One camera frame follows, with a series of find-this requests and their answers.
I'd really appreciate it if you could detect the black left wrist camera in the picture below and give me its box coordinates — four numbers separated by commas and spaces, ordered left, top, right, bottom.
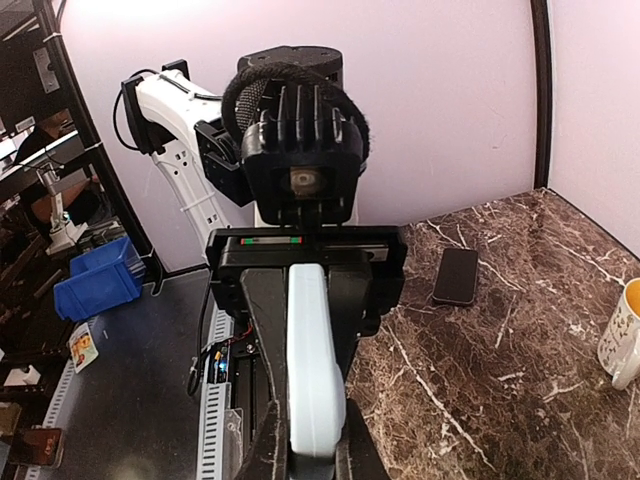
241, 84, 365, 230

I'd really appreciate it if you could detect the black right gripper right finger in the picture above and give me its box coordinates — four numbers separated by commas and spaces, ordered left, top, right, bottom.
334, 399, 390, 480

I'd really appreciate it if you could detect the blue plastic storage bin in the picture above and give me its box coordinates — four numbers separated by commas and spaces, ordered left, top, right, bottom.
54, 236, 146, 322

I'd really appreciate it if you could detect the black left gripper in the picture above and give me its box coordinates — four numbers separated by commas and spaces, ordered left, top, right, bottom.
205, 226, 406, 405

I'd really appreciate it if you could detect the light blue phone case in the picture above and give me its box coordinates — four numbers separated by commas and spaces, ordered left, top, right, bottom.
286, 264, 346, 479

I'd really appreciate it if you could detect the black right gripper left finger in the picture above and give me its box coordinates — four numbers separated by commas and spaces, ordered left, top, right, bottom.
239, 400, 289, 480

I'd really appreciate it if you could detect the black left corner post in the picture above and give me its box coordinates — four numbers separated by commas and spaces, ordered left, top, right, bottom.
530, 0, 553, 189

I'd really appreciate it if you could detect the white floral mug yellow inside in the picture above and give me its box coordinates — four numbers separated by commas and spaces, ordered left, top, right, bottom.
597, 278, 639, 390

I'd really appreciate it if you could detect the black smartphone bottom stack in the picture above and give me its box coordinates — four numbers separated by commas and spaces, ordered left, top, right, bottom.
432, 248, 479, 307

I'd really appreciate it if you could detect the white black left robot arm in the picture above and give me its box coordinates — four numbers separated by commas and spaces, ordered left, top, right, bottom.
114, 46, 407, 372

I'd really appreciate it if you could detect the white slotted cable duct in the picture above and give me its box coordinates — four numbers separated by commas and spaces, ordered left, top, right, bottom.
196, 306, 234, 480

